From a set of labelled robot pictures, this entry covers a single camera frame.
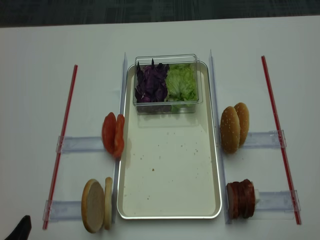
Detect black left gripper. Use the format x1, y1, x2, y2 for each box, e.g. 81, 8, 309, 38
5, 215, 32, 240

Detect bun half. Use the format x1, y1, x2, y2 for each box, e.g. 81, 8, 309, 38
81, 179, 105, 234
103, 177, 113, 230

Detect outer tomato slice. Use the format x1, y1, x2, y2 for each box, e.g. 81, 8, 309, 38
101, 112, 117, 154

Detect tomato slice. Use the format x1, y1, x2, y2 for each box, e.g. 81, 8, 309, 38
113, 114, 125, 158
101, 112, 117, 154

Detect inner tomato slice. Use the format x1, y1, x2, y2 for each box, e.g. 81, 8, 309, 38
113, 114, 125, 158

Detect green lettuce leaves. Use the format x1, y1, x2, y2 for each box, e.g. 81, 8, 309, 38
165, 63, 198, 113

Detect stack of meat slices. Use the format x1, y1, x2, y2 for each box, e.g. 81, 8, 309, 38
226, 179, 256, 220

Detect left clear long divider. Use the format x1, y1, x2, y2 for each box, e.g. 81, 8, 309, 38
111, 53, 128, 224

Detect clear long divider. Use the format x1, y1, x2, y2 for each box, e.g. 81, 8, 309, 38
111, 53, 128, 224
208, 49, 232, 225

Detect white rectangular metal tray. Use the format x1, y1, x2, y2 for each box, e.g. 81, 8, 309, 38
117, 62, 222, 220

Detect purple cabbage leaves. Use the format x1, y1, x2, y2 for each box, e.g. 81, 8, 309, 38
135, 59, 170, 103

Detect clear plastic salad container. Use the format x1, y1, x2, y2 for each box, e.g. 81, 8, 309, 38
133, 54, 202, 115

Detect right clear long divider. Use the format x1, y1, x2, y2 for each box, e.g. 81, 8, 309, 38
208, 49, 232, 225

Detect front sesame bun top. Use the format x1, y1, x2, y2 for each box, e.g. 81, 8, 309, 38
220, 106, 241, 154

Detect sesame bun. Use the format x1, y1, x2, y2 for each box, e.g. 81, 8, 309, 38
220, 106, 241, 154
234, 102, 250, 146

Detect white plastic pusher block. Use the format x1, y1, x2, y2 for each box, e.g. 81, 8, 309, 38
251, 182, 260, 209

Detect rear sesame bun top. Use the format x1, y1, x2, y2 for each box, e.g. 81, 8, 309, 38
234, 102, 250, 146

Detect clear bottom bun track rail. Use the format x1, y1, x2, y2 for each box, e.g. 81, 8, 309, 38
42, 200, 82, 222

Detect left red rail strip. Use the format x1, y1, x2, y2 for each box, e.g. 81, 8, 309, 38
42, 64, 78, 231

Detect red rail strip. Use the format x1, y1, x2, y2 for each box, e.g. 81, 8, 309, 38
261, 55, 302, 225
42, 64, 78, 231

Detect clear tomato track rail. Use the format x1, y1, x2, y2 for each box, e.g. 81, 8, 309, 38
56, 136, 105, 154

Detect clear meat track rail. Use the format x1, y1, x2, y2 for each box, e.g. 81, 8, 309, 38
252, 190, 301, 220

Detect clear sesame bun track rail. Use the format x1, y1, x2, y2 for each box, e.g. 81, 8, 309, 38
242, 130, 287, 149

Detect right red rail strip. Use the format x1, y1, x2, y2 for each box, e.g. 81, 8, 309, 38
261, 55, 302, 225

